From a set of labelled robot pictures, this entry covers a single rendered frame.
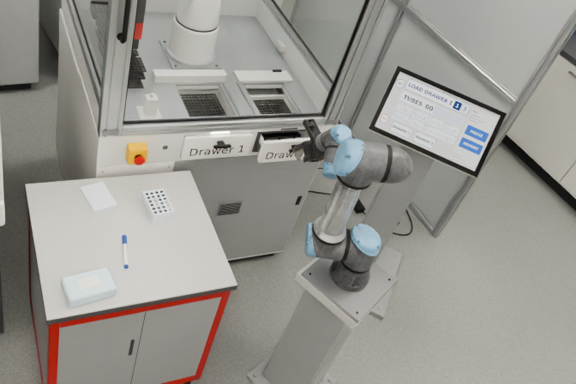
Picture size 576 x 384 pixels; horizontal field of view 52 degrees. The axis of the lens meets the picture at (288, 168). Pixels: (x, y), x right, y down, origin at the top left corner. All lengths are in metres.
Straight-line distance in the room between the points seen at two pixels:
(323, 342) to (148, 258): 0.76
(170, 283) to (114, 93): 0.68
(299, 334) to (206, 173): 0.76
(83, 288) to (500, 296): 2.52
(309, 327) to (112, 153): 1.01
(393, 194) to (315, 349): 0.92
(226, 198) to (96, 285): 0.91
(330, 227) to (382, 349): 1.27
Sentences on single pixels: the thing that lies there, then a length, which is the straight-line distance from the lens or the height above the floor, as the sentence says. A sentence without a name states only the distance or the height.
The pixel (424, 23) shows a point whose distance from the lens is 3.67.
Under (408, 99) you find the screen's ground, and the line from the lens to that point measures 2.69.
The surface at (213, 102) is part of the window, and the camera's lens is 2.29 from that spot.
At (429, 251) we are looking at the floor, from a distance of 3.72.
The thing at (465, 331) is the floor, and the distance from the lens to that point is 3.45.
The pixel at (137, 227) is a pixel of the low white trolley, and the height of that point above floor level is 0.76.
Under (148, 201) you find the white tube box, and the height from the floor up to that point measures 0.79.
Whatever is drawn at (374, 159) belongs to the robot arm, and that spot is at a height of 1.40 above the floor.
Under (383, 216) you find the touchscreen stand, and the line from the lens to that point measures 3.06.
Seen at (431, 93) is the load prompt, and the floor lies 1.16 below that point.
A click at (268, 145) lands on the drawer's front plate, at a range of 2.43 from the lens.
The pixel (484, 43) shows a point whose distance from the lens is 3.41.
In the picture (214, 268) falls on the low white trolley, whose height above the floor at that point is 0.76.
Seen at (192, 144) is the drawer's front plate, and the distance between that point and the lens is 2.36.
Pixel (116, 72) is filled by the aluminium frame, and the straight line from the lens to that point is 2.08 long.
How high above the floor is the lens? 2.40
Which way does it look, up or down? 39 degrees down
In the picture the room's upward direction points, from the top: 20 degrees clockwise
